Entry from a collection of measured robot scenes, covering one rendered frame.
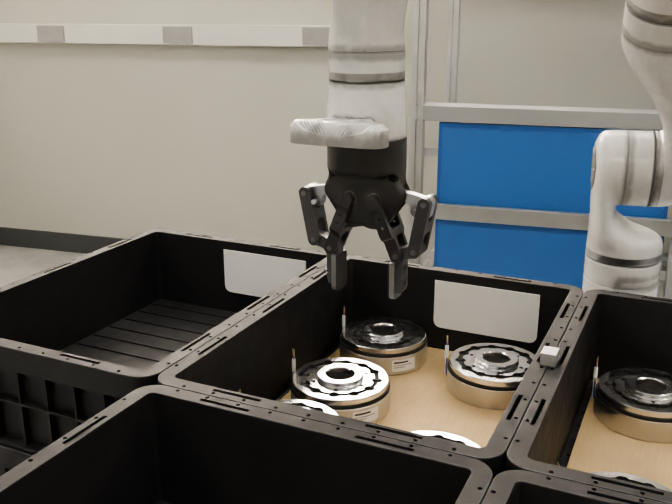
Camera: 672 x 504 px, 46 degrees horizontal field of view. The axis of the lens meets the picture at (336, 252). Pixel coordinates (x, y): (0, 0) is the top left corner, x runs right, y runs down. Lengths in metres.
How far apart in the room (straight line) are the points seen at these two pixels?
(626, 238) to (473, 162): 1.62
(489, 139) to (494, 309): 1.68
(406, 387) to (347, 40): 0.39
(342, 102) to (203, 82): 3.14
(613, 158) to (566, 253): 1.67
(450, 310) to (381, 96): 0.34
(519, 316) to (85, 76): 3.43
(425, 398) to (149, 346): 0.36
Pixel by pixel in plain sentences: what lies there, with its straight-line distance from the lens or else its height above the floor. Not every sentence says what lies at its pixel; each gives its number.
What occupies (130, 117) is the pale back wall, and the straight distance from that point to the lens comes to 4.05.
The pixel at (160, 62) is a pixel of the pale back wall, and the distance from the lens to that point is 3.93.
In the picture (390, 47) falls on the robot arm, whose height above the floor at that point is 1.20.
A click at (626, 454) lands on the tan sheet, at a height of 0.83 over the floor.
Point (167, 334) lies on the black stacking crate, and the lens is 1.05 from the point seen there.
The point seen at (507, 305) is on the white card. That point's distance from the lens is 0.94.
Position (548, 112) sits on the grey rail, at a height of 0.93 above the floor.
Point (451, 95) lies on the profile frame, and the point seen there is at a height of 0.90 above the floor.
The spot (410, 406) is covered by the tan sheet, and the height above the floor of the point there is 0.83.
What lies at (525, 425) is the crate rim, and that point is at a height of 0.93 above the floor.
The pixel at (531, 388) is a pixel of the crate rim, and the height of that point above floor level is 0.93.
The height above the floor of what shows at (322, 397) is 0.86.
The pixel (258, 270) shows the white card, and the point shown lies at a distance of 1.06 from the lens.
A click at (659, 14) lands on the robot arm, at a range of 0.87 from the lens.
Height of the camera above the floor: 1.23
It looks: 17 degrees down
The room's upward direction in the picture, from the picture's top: straight up
